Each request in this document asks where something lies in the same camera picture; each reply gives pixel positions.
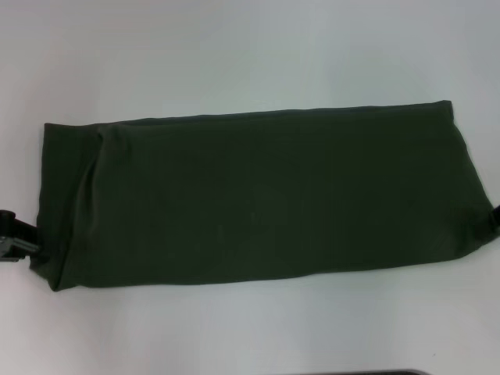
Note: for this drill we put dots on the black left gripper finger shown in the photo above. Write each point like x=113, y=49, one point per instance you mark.
x=19, y=250
x=17, y=228

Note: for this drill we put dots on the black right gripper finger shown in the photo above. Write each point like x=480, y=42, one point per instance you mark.
x=496, y=216

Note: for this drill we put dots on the dark green FREE T-shirt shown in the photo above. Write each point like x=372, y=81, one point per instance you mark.
x=254, y=195

